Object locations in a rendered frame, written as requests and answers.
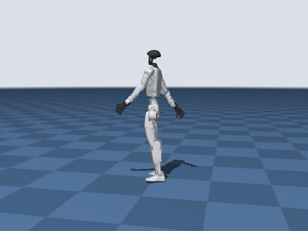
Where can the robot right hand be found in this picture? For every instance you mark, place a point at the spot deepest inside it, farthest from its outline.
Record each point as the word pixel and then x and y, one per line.
pixel 178 111

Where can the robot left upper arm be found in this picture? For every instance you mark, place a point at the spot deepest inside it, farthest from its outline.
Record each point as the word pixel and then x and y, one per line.
pixel 147 74

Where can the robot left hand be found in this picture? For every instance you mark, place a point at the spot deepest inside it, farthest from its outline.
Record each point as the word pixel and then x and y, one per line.
pixel 121 107

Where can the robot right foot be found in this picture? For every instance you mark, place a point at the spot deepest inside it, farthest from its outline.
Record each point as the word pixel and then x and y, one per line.
pixel 154 172

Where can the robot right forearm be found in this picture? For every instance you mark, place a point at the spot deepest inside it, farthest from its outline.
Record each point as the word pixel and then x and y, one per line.
pixel 169 99

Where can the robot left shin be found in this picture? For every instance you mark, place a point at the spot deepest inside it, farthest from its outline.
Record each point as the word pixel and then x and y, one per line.
pixel 156 157

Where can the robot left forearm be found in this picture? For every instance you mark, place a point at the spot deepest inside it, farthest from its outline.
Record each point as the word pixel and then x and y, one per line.
pixel 133 95

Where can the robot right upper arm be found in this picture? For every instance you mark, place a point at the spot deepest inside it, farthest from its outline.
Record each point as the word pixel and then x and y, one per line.
pixel 163 87

